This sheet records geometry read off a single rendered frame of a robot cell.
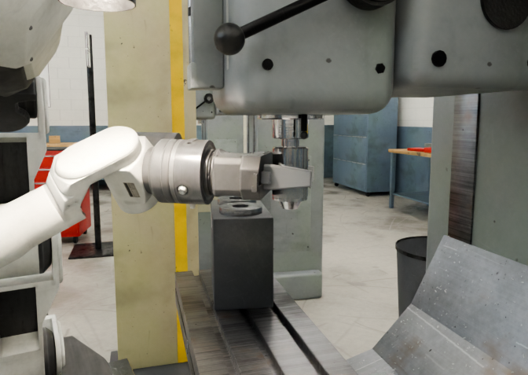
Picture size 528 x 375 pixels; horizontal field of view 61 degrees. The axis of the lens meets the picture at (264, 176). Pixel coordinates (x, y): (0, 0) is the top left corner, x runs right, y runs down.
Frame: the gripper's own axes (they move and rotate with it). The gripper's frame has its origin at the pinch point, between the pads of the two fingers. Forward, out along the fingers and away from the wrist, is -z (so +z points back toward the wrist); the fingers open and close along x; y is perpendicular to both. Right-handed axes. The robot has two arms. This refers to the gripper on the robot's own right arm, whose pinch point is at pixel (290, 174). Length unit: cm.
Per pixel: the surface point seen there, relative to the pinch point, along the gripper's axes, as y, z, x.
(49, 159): 37, 287, 360
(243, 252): 18.9, 11.6, 25.9
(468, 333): 26.1, -27.6, 13.8
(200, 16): -19.0, 10.0, -6.8
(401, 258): 64, -41, 181
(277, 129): -6.0, 1.5, -2.0
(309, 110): -8.3, -2.9, -8.0
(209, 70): -12.9, 9.1, -6.4
